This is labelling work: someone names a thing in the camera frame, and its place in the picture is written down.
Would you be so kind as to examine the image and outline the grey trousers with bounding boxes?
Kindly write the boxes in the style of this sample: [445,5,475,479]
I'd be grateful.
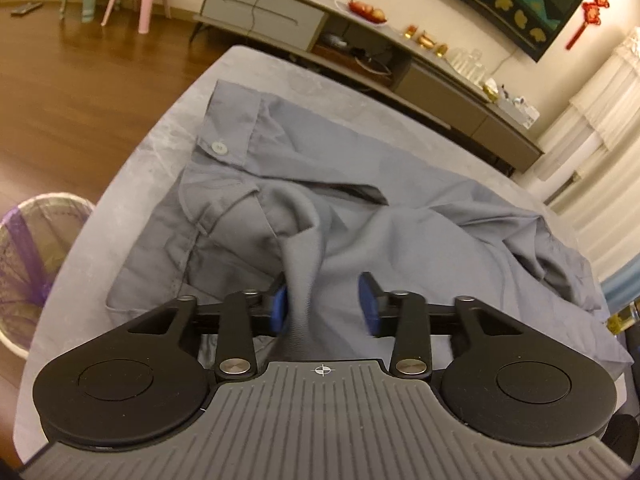
[106,81,631,375]

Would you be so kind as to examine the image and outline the glass tea bottle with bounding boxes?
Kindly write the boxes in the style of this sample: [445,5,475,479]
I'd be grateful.
[606,299,640,336]

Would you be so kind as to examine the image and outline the wicker waste basket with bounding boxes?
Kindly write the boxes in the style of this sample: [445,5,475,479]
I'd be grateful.
[1,192,94,359]

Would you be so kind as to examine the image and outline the white storage box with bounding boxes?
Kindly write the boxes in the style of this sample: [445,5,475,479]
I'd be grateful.
[498,92,540,129]

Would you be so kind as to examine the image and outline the gold tissue box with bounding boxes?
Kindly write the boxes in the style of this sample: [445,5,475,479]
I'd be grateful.
[482,78,500,103]

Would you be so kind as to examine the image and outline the white lace curtain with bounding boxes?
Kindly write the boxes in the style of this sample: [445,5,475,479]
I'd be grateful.
[516,28,639,280]

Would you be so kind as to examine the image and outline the glass cups set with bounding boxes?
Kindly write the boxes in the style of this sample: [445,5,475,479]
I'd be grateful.
[445,48,488,88]

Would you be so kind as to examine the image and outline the gold incense burner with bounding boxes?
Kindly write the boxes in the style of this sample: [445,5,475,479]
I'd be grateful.
[416,32,437,50]

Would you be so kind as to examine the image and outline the red fruit plate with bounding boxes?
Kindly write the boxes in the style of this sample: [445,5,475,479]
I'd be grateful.
[334,0,387,26]

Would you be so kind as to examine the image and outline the long grey TV cabinet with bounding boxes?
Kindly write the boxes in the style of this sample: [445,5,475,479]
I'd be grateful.
[194,0,542,172]

